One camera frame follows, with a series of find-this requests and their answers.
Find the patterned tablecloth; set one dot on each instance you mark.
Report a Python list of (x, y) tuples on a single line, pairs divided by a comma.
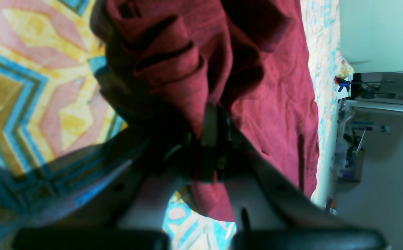
[(50, 104)]

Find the left table clamp lower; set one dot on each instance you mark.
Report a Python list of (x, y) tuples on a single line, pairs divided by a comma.
[(343, 84)]

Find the maroon t-shirt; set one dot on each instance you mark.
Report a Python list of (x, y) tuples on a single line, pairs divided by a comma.
[(170, 58)]

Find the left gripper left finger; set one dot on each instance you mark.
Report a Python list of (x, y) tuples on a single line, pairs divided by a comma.
[(128, 213)]

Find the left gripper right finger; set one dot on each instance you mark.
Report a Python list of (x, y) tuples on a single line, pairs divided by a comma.
[(271, 213)]

